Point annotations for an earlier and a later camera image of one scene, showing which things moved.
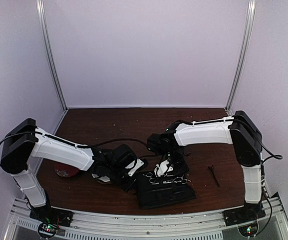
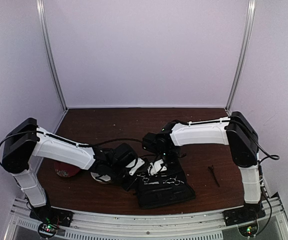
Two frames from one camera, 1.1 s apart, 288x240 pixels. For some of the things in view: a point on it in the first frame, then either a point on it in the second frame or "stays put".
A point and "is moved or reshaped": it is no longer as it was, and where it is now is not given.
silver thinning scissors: (151, 180) is moved or reshaped
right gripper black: (184, 168) to (178, 169)
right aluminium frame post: (251, 17) stays put
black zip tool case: (154, 191) stays put
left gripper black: (128, 186) stays put
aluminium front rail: (208, 225) stays put
